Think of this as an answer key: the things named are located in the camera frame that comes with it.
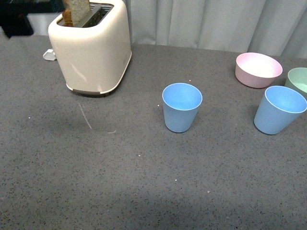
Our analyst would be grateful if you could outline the light blue plastic cup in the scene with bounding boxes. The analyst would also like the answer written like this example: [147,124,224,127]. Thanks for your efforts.
[254,86,307,135]

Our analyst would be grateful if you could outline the cream white toaster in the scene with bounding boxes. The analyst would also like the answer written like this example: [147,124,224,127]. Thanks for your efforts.
[48,0,132,95]

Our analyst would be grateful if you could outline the pink plastic bowl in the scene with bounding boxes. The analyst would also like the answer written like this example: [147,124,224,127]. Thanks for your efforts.
[235,52,283,89]

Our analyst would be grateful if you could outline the white toaster lever knob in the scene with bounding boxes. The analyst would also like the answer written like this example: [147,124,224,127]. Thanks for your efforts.
[43,49,57,61]

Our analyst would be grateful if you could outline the bread slice in toaster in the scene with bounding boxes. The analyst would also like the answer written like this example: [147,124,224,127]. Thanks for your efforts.
[62,0,91,27]

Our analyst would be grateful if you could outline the green plastic bowl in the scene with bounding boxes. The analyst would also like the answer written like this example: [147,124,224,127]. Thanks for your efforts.
[284,67,307,99]

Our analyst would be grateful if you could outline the grey white curtain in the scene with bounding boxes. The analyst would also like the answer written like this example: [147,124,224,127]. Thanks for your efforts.
[28,0,307,59]

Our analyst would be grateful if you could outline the dark blurry object top left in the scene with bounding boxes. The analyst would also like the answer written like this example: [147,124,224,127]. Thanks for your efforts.
[0,0,66,38]

